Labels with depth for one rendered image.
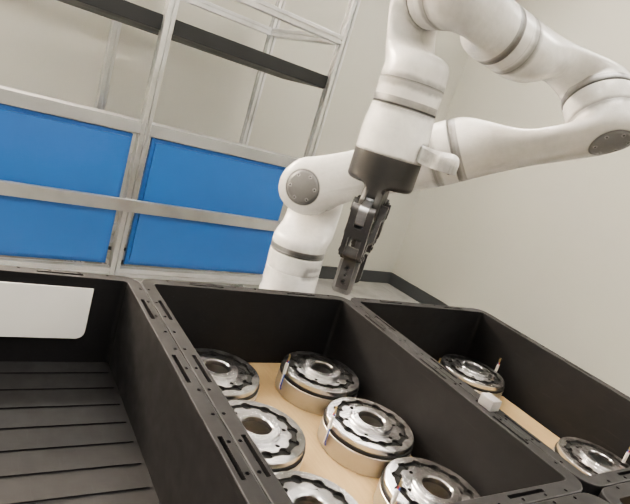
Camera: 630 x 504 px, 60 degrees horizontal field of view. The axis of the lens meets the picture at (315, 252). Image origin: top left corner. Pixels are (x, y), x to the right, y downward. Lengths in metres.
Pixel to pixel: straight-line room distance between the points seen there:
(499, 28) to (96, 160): 1.90
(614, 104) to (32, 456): 0.74
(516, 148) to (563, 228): 3.13
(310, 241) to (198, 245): 1.74
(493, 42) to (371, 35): 3.37
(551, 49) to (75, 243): 2.03
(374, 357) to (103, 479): 0.36
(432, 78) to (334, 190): 0.30
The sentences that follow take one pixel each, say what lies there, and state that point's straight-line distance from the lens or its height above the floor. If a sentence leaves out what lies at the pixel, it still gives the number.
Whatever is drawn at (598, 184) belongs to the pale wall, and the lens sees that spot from 3.86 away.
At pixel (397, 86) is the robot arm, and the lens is 0.58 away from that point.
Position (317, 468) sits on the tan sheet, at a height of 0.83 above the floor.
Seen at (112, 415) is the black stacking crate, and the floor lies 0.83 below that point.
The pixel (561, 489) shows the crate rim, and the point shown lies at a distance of 0.54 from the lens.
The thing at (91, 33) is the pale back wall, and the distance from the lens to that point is 3.17.
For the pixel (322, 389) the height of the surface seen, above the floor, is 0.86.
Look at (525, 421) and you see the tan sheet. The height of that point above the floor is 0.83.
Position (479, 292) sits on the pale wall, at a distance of 4.19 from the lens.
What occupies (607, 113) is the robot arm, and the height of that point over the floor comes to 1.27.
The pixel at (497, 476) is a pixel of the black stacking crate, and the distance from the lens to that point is 0.61.
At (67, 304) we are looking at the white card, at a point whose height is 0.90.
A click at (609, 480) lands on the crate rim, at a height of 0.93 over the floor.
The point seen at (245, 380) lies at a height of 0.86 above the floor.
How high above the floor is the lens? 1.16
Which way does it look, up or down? 13 degrees down
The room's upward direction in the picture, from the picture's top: 17 degrees clockwise
